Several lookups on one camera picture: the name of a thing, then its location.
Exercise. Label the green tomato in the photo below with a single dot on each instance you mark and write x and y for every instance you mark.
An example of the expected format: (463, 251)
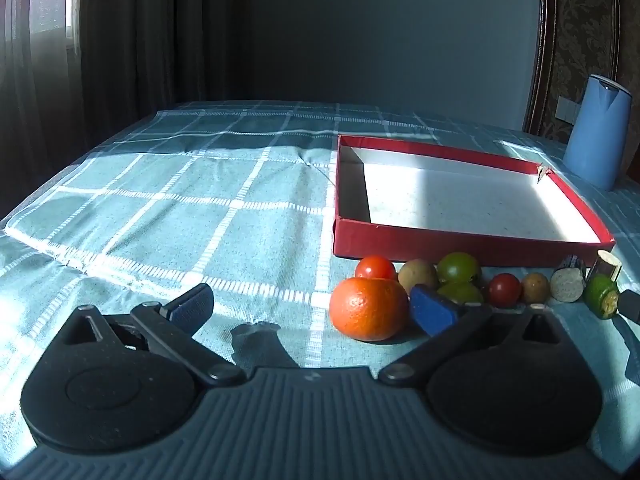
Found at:
(458, 266)

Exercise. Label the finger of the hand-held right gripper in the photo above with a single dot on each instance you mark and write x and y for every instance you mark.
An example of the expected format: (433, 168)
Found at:
(631, 306)
(633, 366)

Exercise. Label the yellow-green tomato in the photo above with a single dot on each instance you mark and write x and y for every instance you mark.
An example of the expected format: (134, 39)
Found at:
(462, 292)

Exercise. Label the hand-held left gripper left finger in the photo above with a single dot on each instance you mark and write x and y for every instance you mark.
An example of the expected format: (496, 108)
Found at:
(192, 306)

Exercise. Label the large red cherry tomato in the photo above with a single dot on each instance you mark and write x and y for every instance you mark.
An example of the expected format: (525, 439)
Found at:
(375, 266)

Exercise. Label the dark patterned curtain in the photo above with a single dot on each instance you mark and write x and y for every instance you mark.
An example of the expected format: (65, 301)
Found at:
(165, 35)

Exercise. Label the sheer white curtain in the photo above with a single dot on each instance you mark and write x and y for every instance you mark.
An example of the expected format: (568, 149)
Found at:
(35, 60)

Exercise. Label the dark eggplant slice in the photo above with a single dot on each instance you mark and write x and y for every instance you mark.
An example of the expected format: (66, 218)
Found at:
(567, 284)

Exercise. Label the light green cucumber piece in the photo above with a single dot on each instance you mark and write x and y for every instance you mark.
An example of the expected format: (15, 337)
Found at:
(601, 296)

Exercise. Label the small brown longan fruit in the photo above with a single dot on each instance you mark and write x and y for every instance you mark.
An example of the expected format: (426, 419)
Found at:
(536, 287)

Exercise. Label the small red cherry tomato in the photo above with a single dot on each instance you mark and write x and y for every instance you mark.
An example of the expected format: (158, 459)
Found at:
(505, 290)

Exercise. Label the teal checked tablecloth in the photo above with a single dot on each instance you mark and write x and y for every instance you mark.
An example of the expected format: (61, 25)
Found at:
(200, 185)

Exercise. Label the blue kettle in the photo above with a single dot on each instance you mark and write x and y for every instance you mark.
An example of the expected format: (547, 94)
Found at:
(595, 135)

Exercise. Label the dark wooden wall frame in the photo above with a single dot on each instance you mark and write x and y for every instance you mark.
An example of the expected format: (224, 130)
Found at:
(542, 35)

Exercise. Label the white wall switch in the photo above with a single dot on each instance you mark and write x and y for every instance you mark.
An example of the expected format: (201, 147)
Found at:
(568, 109)

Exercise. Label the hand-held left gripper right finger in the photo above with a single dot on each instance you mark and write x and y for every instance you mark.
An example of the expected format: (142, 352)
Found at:
(432, 310)

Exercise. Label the orange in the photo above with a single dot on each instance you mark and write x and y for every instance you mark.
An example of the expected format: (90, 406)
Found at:
(367, 310)

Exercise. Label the red cardboard box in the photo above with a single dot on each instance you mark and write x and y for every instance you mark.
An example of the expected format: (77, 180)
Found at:
(450, 200)

